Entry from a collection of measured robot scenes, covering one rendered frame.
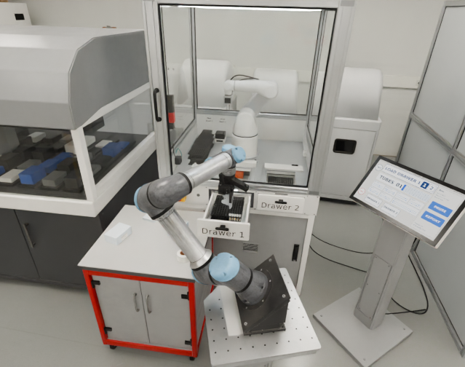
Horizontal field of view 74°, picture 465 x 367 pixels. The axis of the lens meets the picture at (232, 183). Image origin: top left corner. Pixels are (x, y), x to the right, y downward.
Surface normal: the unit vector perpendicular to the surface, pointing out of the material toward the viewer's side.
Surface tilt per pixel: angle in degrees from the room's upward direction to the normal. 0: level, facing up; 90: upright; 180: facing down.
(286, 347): 0
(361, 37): 90
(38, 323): 0
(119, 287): 90
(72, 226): 90
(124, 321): 90
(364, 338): 3
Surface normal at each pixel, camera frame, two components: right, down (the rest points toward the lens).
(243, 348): 0.03, -0.88
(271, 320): 0.16, 0.48
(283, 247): -0.13, 0.48
